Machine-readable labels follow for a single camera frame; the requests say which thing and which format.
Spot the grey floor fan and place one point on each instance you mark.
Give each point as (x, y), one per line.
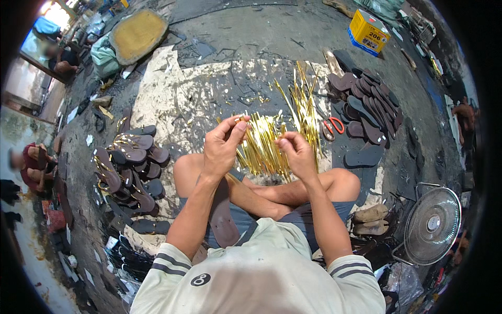
(431, 225)

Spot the green cloth bag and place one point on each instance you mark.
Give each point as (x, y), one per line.
(104, 57)

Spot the clear plastic bag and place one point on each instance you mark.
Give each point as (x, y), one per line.
(404, 282)

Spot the person's left hand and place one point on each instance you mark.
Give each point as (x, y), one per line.
(219, 153)

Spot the person's legs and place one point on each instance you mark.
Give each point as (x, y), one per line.
(274, 196)

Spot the person's body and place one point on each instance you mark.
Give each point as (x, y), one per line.
(259, 278)

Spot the wooden block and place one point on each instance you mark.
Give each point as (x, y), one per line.
(332, 62)

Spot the pile of dark soles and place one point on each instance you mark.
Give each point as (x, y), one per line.
(366, 106)

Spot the yellow foam cushion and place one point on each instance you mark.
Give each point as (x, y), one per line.
(137, 35)

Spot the red basket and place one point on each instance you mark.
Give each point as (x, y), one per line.
(57, 221)

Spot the brown sandal sole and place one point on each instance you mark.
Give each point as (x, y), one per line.
(223, 219)

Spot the yellow glue can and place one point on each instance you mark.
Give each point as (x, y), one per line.
(366, 33)

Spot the pile of gold strips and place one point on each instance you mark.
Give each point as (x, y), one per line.
(266, 145)

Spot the person's right hand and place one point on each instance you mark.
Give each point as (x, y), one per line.
(302, 161)

